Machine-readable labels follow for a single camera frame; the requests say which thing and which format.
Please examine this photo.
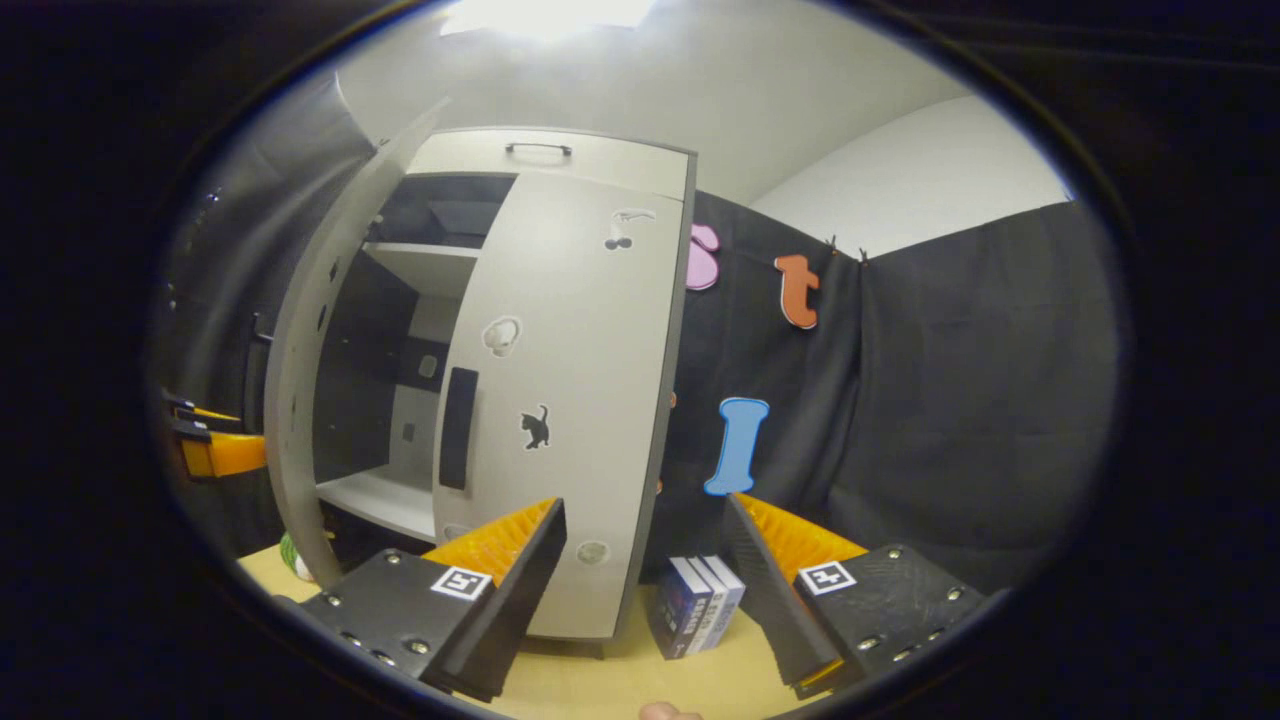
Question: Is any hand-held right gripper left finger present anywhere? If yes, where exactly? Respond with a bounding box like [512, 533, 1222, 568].
[300, 497, 568, 704]

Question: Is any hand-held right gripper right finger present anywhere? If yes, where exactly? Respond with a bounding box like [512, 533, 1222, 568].
[727, 492, 993, 699]

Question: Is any white door with camera sticker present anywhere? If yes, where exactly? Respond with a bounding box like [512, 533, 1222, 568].
[263, 97, 451, 589]

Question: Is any white door with calendar sticker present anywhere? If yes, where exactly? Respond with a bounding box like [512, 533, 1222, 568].
[432, 170, 696, 641]

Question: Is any white and grey cabinet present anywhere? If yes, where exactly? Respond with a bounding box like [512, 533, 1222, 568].
[300, 125, 698, 661]

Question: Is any white cabinet shelf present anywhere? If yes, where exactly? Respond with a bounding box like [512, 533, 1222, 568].
[316, 465, 439, 544]
[362, 242, 483, 299]

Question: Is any white cabinet drawer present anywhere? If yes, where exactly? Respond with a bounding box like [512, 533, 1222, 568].
[405, 127, 696, 201]

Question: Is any white book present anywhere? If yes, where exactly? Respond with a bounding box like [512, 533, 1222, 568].
[705, 555, 747, 626]
[688, 556, 736, 651]

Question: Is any dark blue book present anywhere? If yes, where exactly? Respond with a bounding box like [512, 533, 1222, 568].
[648, 557, 713, 661]

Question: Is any green and white object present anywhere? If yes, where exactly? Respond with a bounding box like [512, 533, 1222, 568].
[278, 533, 316, 583]

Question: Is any black backdrop cloth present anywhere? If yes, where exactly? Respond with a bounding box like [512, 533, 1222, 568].
[150, 75, 1121, 596]

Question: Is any ceiling light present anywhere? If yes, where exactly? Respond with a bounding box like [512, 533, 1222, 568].
[440, 0, 656, 41]

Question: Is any black door handle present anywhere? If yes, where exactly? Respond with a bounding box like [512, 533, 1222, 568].
[243, 312, 276, 401]

